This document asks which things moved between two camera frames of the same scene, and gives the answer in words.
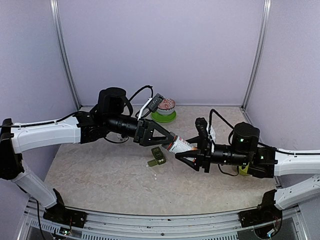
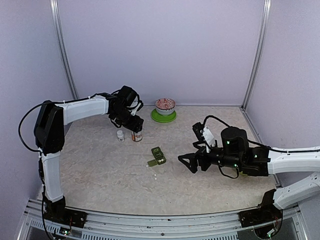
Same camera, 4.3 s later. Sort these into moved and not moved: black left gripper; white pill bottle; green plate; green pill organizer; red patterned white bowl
Moved: white pill bottle; black left gripper
Not moved: red patterned white bowl; green plate; green pill organizer
